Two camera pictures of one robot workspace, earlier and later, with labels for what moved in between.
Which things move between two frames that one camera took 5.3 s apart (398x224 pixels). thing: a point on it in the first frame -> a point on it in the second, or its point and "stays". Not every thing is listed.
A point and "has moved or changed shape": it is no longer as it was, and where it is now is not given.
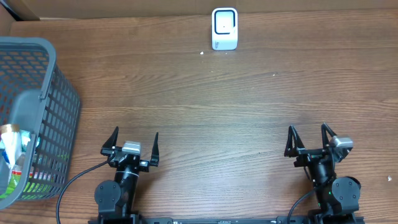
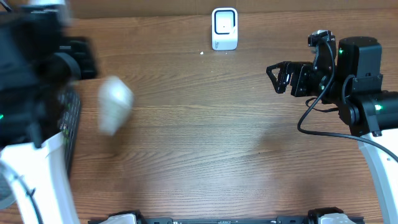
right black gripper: (293, 150) -> (298, 69)
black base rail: (229, 220) stays
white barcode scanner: (224, 28) stays
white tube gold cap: (12, 143) has moved or changed shape
